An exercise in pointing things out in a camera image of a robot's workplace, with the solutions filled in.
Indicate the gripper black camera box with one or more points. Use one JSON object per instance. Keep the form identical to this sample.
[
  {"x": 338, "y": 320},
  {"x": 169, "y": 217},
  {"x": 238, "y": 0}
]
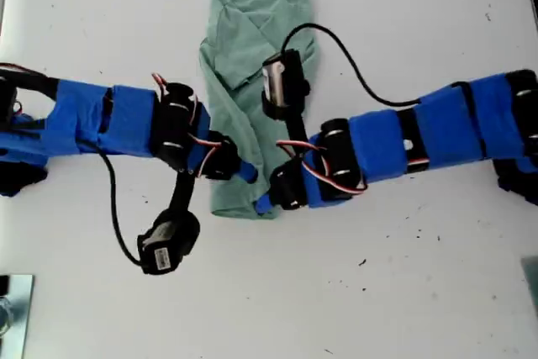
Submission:
[
  {"x": 286, "y": 81},
  {"x": 168, "y": 245}
]

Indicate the green t-shirt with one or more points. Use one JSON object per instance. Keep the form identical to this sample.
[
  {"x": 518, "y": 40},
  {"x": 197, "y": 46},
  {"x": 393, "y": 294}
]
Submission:
[{"x": 235, "y": 60}]

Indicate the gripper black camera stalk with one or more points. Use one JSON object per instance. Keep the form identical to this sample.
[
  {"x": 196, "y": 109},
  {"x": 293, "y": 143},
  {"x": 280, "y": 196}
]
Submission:
[
  {"x": 183, "y": 191},
  {"x": 296, "y": 132}
]

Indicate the steel clamp plate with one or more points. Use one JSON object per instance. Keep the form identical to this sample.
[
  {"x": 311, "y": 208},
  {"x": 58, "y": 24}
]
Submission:
[{"x": 19, "y": 313}]

